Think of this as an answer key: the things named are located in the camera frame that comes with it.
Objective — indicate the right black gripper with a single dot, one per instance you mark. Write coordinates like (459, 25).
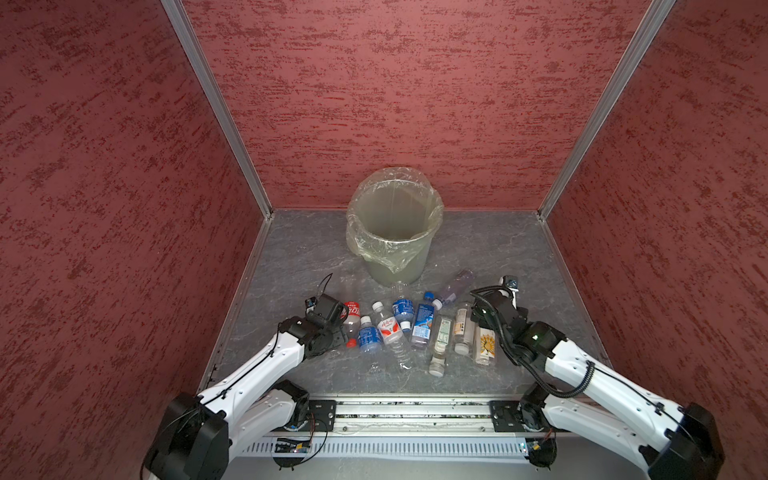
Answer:
(475, 314)

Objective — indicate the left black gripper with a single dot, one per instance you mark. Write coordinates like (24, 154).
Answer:
(338, 337)

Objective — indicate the red Coca-Cola label bottle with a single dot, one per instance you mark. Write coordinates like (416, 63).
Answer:
(351, 324)

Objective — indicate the sunflower label tea bottle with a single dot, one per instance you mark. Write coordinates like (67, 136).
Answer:
(484, 346)

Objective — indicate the blue Pocari label bottle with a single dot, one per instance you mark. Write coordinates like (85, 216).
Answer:
(370, 344)

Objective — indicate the white red Wahaha bottle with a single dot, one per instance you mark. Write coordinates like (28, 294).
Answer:
(392, 335)

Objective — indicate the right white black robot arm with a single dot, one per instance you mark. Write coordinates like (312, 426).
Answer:
(574, 392)

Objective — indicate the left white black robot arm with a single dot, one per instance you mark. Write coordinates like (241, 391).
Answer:
(200, 434)

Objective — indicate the clear plastic bin liner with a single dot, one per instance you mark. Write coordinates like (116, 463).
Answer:
(390, 240)

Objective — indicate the clear orange label bottle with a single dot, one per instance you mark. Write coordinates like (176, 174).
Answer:
(464, 329)

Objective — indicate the clear purple tinted bottle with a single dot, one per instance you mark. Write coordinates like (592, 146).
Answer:
(453, 289)

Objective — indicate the blue cap artesian bottle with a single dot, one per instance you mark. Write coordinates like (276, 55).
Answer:
(421, 330)

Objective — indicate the blue label water bottle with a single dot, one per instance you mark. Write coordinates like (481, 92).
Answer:
(403, 307)

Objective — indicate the green white label bottle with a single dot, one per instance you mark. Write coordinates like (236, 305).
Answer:
(440, 345)

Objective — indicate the white perforated vent strip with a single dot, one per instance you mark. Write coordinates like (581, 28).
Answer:
(480, 449)

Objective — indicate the left corner aluminium profile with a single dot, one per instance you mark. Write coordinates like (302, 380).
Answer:
(193, 50)

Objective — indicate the corner aluminium profile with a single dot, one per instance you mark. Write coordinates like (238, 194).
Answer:
(193, 50)
(641, 40)

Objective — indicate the right corner aluminium profile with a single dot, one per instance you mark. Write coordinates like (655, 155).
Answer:
(641, 40)

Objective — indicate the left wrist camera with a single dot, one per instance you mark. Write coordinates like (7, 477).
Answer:
(311, 305)

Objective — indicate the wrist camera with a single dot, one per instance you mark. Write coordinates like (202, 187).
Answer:
(311, 305)
(510, 282)

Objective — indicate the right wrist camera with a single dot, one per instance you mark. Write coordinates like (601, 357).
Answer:
(510, 282)

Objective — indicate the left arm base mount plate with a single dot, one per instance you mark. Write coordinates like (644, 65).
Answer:
(321, 415)

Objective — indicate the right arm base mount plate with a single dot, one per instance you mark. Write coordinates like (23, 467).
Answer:
(507, 417)

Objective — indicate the left circuit board with wires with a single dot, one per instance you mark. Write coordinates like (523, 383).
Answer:
(294, 447)

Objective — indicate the circuit board with wires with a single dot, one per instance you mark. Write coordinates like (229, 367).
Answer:
(541, 453)
(294, 447)

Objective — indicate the right circuit board with wires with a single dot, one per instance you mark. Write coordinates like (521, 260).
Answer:
(541, 453)

